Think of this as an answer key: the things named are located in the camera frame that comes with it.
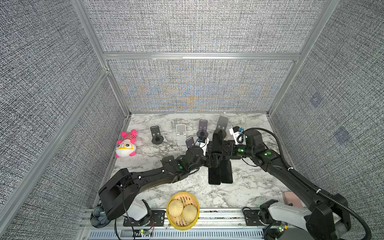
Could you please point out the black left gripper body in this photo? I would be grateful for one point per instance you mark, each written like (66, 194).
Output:
(207, 161)

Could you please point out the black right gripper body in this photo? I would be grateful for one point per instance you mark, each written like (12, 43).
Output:
(235, 150)

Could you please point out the black phone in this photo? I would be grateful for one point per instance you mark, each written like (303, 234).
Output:
(214, 176)
(226, 174)
(218, 141)

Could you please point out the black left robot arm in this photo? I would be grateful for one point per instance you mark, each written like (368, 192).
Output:
(119, 192)

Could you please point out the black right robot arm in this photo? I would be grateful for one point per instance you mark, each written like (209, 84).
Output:
(327, 217)

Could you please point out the back wooden base phone stand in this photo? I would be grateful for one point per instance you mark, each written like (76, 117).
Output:
(222, 125)

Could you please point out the wooden base phone stand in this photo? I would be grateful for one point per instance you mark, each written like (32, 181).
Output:
(222, 125)
(167, 160)

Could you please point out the purple round phone stand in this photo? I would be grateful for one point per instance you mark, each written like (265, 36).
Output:
(190, 142)

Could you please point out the grey round phone stand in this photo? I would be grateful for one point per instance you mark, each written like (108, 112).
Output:
(202, 132)

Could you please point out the front wooden base phone stand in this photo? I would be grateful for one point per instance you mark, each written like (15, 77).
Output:
(167, 160)

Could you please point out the white phone stand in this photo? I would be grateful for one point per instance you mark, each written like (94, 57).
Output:
(181, 134)

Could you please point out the dark far left phone stand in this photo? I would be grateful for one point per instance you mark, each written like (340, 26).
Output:
(157, 138)

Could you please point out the right steamed bun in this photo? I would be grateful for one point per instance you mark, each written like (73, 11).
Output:
(189, 213)

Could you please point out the steamed bun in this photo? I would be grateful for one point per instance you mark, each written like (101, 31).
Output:
(189, 213)
(175, 208)

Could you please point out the yellow bamboo steamer basket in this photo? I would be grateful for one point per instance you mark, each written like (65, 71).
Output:
(187, 199)

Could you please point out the left steamed bun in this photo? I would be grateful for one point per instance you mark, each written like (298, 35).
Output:
(175, 208)

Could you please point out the pink pad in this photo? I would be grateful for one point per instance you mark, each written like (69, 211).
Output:
(292, 199)

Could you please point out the pink white plush toy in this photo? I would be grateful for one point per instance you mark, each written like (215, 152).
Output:
(126, 147)

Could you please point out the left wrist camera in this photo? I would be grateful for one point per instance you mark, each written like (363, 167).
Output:
(203, 144)

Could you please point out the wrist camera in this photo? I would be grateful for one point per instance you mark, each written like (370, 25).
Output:
(250, 137)
(203, 144)

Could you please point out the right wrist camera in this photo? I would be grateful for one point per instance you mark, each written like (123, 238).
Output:
(250, 137)

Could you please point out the aluminium front rail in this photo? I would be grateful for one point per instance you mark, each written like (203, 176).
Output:
(212, 224)

